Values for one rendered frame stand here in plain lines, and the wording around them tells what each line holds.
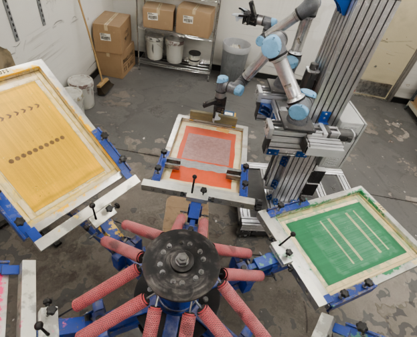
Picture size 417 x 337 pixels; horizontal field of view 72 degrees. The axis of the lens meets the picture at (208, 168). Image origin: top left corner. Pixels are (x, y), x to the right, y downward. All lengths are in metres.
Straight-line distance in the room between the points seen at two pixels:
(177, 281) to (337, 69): 1.67
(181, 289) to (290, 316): 1.64
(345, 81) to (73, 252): 2.49
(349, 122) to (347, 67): 0.43
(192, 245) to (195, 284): 0.16
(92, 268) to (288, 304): 1.63
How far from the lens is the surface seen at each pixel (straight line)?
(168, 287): 1.12
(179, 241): 1.20
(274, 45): 1.79
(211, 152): 2.13
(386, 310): 3.09
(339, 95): 2.30
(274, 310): 2.63
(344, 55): 2.16
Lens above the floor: 2.33
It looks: 43 degrees down
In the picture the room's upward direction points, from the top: 10 degrees clockwise
